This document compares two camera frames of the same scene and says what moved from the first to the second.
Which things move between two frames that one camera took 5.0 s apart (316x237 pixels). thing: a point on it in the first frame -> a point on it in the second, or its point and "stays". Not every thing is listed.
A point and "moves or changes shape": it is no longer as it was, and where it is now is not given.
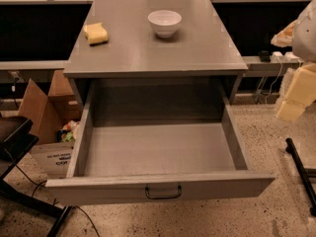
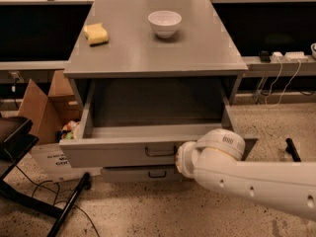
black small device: (265, 56) stays
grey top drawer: (147, 140) moves or changes shape
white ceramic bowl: (165, 22) stays
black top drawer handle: (171, 197) -> (159, 155)
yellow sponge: (95, 34) stays
